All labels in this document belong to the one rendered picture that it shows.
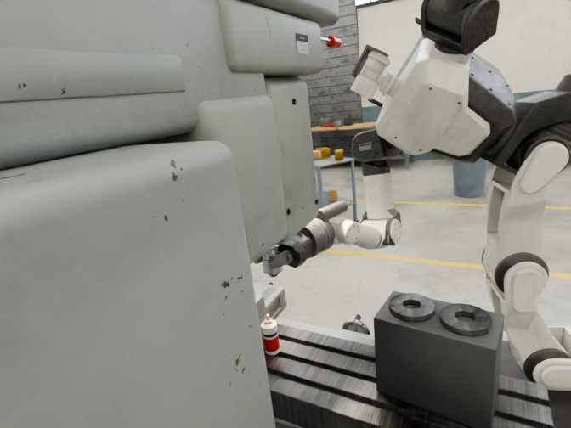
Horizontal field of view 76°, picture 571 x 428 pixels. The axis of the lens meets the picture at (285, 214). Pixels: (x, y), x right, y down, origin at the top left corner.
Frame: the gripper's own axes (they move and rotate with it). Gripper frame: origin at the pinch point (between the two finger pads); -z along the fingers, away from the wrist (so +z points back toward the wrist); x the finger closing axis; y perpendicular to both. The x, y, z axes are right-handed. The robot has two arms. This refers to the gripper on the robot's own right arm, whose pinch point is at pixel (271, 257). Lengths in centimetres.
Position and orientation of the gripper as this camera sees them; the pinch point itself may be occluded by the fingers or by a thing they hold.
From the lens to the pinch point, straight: 85.9
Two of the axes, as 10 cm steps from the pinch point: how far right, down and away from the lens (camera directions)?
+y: 1.2, 9.4, 3.1
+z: 7.3, -3.0, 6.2
